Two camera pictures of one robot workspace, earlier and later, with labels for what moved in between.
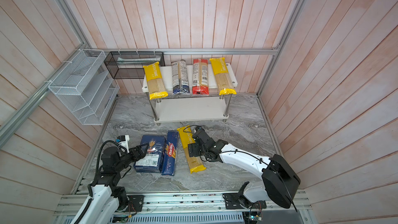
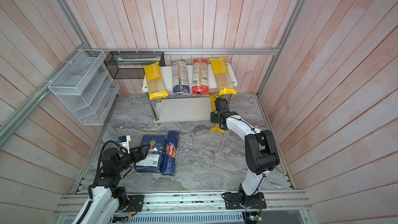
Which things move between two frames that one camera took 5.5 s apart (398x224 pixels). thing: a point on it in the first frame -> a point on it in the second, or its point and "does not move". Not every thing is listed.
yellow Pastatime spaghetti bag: (187, 138) -> (216, 127)
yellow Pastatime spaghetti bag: (156, 86) does not move
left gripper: (140, 152) does not move
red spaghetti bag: (200, 77) does not move
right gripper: (195, 149) -> (213, 120)
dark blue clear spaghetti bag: (180, 83) does not move
